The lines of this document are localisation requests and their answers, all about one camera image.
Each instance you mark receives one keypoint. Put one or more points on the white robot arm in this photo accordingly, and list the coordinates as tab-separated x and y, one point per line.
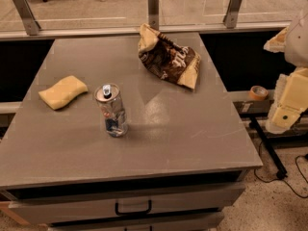
296	44

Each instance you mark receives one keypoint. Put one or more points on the black metal stand leg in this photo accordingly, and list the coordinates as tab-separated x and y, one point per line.
281	171

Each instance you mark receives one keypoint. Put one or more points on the upper grey drawer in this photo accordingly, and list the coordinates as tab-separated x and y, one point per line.
124	204

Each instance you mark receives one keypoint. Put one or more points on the middle metal bracket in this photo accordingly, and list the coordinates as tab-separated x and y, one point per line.
153	13

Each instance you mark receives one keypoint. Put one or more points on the silver drink can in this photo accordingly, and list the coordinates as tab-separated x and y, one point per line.
108	98

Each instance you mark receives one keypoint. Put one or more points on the yellow sponge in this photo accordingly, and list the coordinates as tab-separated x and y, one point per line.
63	92

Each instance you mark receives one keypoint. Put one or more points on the right metal bracket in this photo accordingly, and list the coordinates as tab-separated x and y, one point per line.
231	17

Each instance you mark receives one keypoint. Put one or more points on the grey drawer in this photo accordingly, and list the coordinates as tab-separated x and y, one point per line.
188	222
124	204

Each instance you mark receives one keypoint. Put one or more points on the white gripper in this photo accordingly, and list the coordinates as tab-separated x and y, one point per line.
298	43

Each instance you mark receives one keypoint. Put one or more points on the left metal bracket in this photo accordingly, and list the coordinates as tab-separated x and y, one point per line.
31	26

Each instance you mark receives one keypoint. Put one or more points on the metal bracket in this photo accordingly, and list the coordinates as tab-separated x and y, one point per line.
153	13
31	26
231	17

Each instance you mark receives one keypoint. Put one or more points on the roll of tan tape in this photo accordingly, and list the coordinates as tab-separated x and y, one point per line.
258	93

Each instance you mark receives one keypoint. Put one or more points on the lower grey drawer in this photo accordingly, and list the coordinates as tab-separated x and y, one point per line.
188	222

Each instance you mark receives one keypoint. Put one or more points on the brown chip bag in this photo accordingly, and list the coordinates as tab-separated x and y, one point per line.
168	60

